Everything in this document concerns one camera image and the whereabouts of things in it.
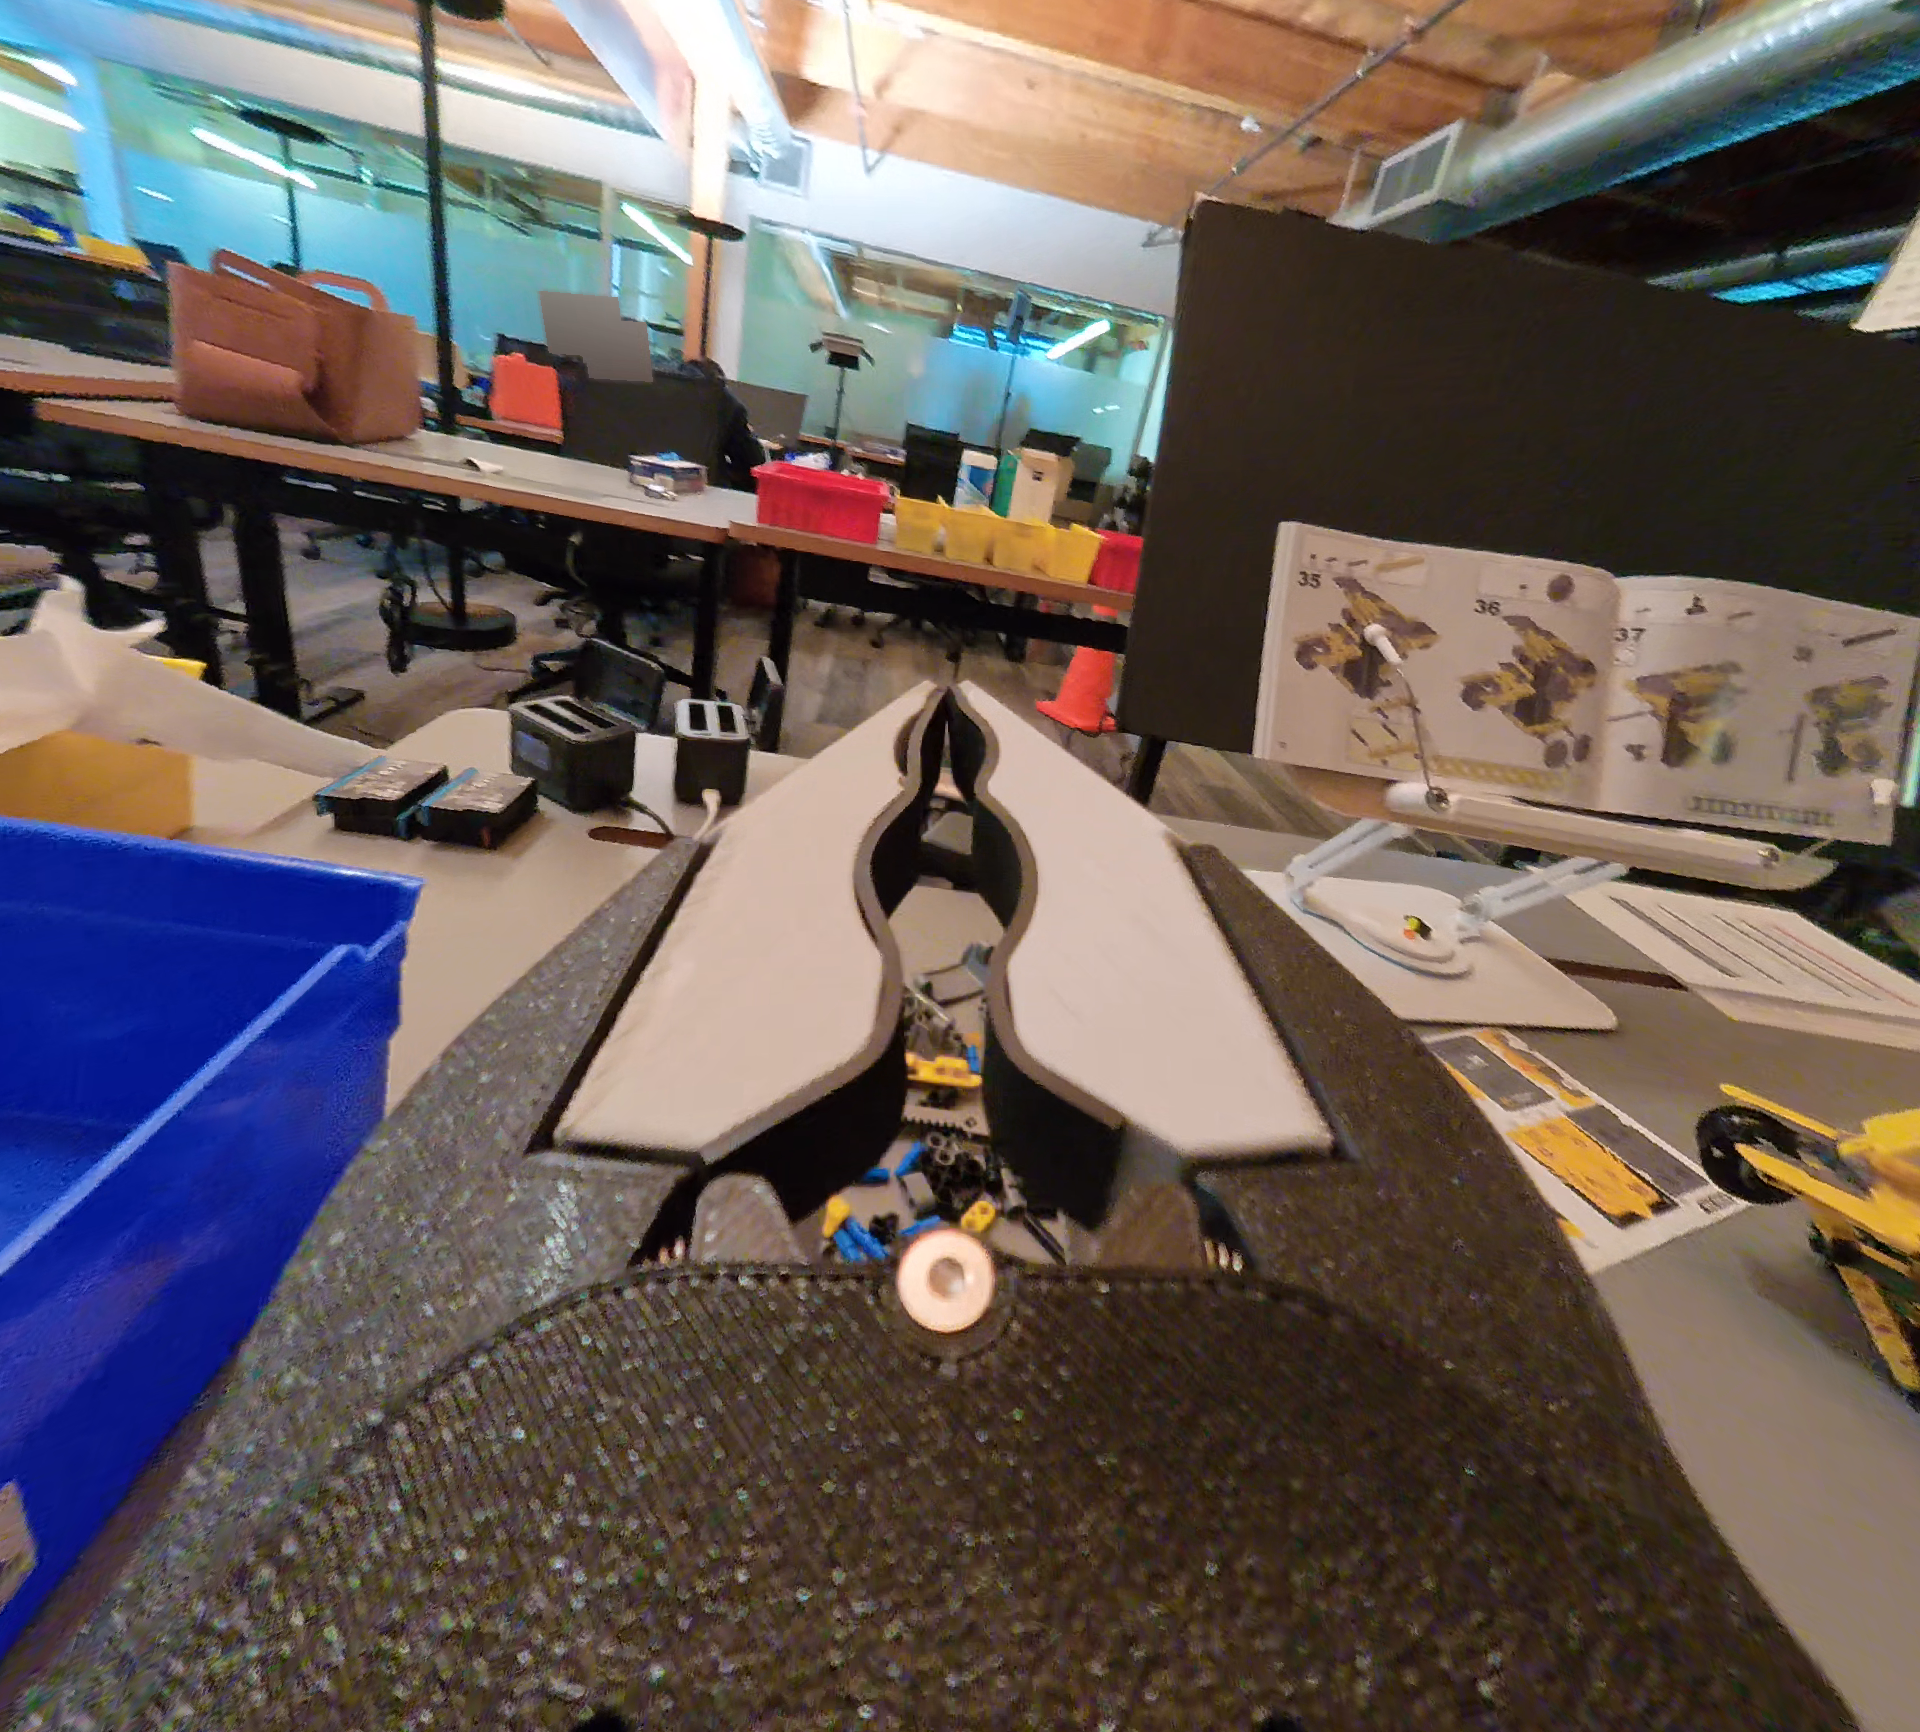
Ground brown leather bag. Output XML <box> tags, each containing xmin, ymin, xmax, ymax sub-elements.
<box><xmin>163</xmin><ymin>246</ymin><xmax>425</xmax><ymax>448</ymax></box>

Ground black floor lamp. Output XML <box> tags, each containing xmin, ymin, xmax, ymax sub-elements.
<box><xmin>236</xmin><ymin>104</ymin><xmax>326</xmax><ymax>272</ymax></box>
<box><xmin>673</xmin><ymin>214</ymin><xmax>747</xmax><ymax>363</ymax></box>
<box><xmin>332</xmin><ymin>0</ymin><xmax>522</xmax><ymax>658</ymax></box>

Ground yellow toy vehicle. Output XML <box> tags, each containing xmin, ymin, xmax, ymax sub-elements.
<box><xmin>1694</xmin><ymin>1084</ymin><xmax>1920</xmax><ymax>1395</ymax></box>

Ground orange traffic cone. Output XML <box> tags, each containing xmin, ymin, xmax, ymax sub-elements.
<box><xmin>1033</xmin><ymin>644</ymin><xmax>1127</xmax><ymax>737</ymax></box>

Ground yellow box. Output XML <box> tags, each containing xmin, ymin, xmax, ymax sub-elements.
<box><xmin>0</xmin><ymin>730</ymin><xmax>198</xmax><ymax>841</ymax></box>

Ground black divider panel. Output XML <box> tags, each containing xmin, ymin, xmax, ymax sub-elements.
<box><xmin>1116</xmin><ymin>198</ymin><xmax>1920</xmax><ymax>803</ymax></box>

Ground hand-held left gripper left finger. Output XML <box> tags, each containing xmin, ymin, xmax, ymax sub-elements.
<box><xmin>552</xmin><ymin>677</ymin><xmax>962</xmax><ymax>1201</ymax></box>

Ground grey monitor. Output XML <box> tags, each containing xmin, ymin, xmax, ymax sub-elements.
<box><xmin>539</xmin><ymin>291</ymin><xmax>658</xmax><ymax>387</ymax></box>

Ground pile of small toy parts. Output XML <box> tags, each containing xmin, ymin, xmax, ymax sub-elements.
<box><xmin>815</xmin><ymin>935</ymin><xmax>1060</xmax><ymax>1266</ymax></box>

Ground yellow and black sticker sheet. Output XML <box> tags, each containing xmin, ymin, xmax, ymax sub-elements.
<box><xmin>1416</xmin><ymin>1026</ymin><xmax>1750</xmax><ymax>1276</ymax></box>

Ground white book stand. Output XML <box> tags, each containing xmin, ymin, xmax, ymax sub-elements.
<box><xmin>1252</xmin><ymin>771</ymin><xmax>1839</xmax><ymax>1031</ymax></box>

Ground toy instruction booklet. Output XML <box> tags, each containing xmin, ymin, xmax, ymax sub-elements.
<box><xmin>1252</xmin><ymin>519</ymin><xmax>1920</xmax><ymax>850</ymax></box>

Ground black tripod stand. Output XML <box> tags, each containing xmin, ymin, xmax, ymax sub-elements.
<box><xmin>809</xmin><ymin>327</ymin><xmax>882</xmax><ymax>461</ymax></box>

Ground long office table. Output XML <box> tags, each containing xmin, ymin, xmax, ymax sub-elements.
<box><xmin>726</xmin><ymin>515</ymin><xmax>1146</xmax><ymax>684</ymax></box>
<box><xmin>36</xmin><ymin>393</ymin><xmax>756</xmax><ymax>722</ymax></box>

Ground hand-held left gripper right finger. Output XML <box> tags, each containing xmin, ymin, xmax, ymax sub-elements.
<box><xmin>948</xmin><ymin>677</ymin><xmax>1340</xmax><ymax>1227</ymax></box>

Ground blue plastic bin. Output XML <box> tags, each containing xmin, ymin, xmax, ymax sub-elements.
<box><xmin>0</xmin><ymin>815</ymin><xmax>425</xmax><ymax>1665</ymax></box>

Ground large black battery charger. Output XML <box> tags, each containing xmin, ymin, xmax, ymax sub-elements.
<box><xmin>510</xmin><ymin>635</ymin><xmax>672</xmax><ymax>814</ymax></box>

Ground white crumpled wrapping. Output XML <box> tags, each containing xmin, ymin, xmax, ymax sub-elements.
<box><xmin>0</xmin><ymin>576</ymin><xmax>384</xmax><ymax>778</ymax></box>

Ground printed paper sheets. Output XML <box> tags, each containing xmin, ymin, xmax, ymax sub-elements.
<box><xmin>1566</xmin><ymin>879</ymin><xmax>1920</xmax><ymax>1030</ymax></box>

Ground silver air duct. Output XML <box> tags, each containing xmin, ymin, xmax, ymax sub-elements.
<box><xmin>1341</xmin><ymin>0</ymin><xmax>1920</xmax><ymax>246</ymax></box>

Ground small black battery charger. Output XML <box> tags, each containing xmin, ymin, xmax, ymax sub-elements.
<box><xmin>672</xmin><ymin>695</ymin><xmax>753</xmax><ymax>806</ymax></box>

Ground black camera battery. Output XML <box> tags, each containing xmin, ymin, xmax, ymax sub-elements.
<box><xmin>420</xmin><ymin>771</ymin><xmax>541</xmax><ymax>850</ymax></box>
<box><xmin>313</xmin><ymin>756</ymin><xmax>452</xmax><ymax>840</ymax></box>

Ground red plastic bin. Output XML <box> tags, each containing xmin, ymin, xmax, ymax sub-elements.
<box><xmin>750</xmin><ymin>460</ymin><xmax>894</xmax><ymax>546</ymax></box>

